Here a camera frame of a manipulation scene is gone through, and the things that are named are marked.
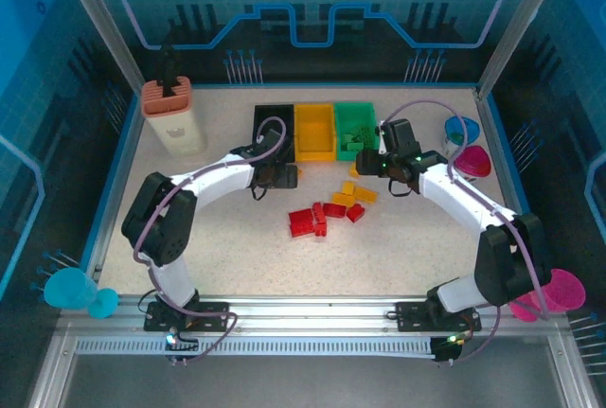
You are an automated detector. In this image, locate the blue cup on table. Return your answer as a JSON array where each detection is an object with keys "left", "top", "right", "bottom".
[{"left": 442, "top": 115, "right": 480, "bottom": 158}]

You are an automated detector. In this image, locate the yellow plastic bin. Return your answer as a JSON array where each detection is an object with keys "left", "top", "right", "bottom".
[{"left": 293, "top": 102, "right": 338, "bottom": 163}]

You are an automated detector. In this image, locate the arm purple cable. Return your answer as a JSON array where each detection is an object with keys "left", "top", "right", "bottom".
[
  {"left": 134, "top": 116, "right": 287, "bottom": 363},
  {"left": 380, "top": 98, "right": 553, "bottom": 366}
]

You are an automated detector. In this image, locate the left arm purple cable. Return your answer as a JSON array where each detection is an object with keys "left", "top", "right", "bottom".
[{"left": 134, "top": 116, "right": 287, "bottom": 363}]

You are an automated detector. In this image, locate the magenta plastic goblet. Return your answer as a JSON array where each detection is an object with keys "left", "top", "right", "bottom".
[{"left": 508, "top": 268, "right": 587, "bottom": 323}]

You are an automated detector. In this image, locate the green plastic bin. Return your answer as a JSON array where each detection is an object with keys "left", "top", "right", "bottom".
[{"left": 333, "top": 101, "right": 382, "bottom": 163}]

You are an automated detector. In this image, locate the aluminium frame post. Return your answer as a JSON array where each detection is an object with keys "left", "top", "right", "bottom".
[
  {"left": 475, "top": 0, "right": 573, "bottom": 97},
  {"left": 50, "top": 0, "right": 147, "bottom": 95}
]

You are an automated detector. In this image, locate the aluminium front rail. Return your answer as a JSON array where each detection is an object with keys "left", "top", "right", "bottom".
[{"left": 59, "top": 293, "right": 569, "bottom": 339}]

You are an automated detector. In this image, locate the blue edged side rail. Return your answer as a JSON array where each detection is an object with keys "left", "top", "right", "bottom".
[
  {"left": 474, "top": 88, "right": 550, "bottom": 284},
  {"left": 79, "top": 88, "right": 147, "bottom": 284}
]

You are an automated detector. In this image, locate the black knife handle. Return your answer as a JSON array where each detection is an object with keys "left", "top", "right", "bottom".
[{"left": 160, "top": 45, "right": 182, "bottom": 98}]

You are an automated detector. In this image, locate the beige knife block salmon top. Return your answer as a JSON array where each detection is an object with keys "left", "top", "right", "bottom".
[{"left": 140, "top": 76, "right": 208, "bottom": 159}]

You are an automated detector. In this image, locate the slotted white cable duct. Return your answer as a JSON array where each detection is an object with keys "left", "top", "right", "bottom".
[{"left": 75, "top": 336, "right": 439, "bottom": 358}]

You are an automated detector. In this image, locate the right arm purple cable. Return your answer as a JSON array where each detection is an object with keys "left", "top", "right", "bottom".
[{"left": 380, "top": 98, "right": 553, "bottom": 366}]

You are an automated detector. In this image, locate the large red lego brick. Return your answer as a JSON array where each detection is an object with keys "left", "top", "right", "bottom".
[{"left": 288, "top": 208, "right": 314, "bottom": 239}]

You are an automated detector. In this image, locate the cyan plastic goblet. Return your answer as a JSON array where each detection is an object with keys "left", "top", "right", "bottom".
[{"left": 44, "top": 268, "right": 119, "bottom": 319}]

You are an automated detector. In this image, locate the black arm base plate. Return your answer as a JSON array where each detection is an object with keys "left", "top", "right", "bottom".
[
  {"left": 395, "top": 301, "right": 483, "bottom": 332},
  {"left": 144, "top": 300, "right": 232, "bottom": 333}
]

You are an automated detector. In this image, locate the black plastic bin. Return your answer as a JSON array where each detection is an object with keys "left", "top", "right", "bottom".
[{"left": 253, "top": 103, "right": 298, "bottom": 166}]

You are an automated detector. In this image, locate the magenta cup on table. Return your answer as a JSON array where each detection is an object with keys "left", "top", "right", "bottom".
[{"left": 449, "top": 145, "right": 492, "bottom": 186}]

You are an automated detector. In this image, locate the black controller box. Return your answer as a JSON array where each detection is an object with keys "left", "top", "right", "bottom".
[
  {"left": 163, "top": 335, "right": 200, "bottom": 365},
  {"left": 430, "top": 335, "right": 463, "bottom": 365}
]

